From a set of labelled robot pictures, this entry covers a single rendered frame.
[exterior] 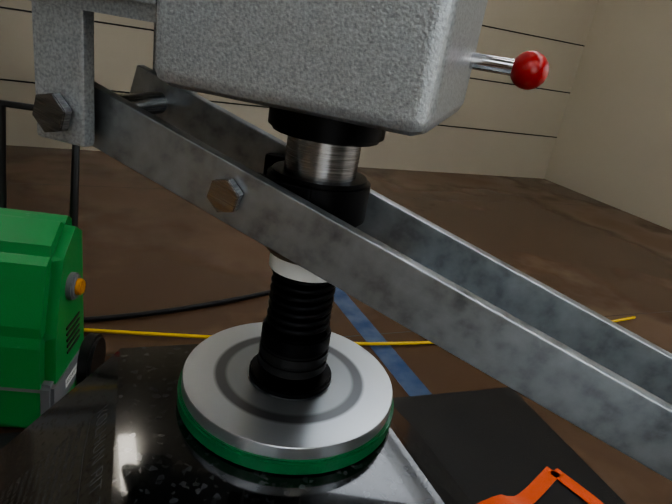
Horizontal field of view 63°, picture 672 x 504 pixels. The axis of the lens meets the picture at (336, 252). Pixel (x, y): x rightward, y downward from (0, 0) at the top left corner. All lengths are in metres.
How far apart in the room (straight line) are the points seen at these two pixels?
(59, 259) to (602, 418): 1.44
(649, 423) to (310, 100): 0.33
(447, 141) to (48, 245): 4.86
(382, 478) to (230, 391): 0.16
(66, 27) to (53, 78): 0.04
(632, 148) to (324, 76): 5.95
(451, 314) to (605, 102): 6.16
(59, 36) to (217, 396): 0.33
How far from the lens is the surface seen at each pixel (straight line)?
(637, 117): 6.28
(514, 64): 0.51
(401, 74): 0.35
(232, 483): 0.49
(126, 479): 0.50
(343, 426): 0.52
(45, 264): 1.65
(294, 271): 0.48
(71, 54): 0.49
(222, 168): 0.45
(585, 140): 6.64
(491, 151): 6.37
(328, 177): 0.45
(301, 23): 0.36
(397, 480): 0.52
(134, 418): 0.56
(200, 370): 0.57
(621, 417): 0.47
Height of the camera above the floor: 1.17
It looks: 21 degrees down
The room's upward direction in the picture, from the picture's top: 10 degrees clockwise
